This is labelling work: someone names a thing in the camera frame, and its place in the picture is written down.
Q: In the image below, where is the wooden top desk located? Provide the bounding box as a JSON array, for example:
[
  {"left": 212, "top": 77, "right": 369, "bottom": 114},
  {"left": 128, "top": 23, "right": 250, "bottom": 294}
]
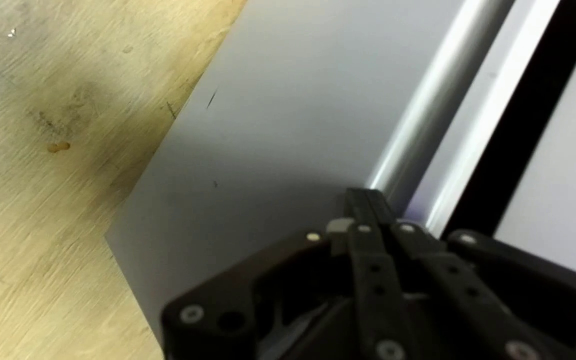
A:
[{"left": 0, "top": 0, "right": 246, "bottom": 360}]

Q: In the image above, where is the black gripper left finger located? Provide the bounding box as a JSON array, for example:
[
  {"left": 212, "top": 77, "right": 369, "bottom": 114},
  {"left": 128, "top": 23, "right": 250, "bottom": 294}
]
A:
[{"left": 326, "top": 188, "right": 409, "bottom": 360}]

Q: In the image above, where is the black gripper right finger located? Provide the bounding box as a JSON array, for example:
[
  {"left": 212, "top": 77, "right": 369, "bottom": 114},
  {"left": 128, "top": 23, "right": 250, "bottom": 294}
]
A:
[{"left": 395, "top": 221, "right": 576, "bottom": 360}]

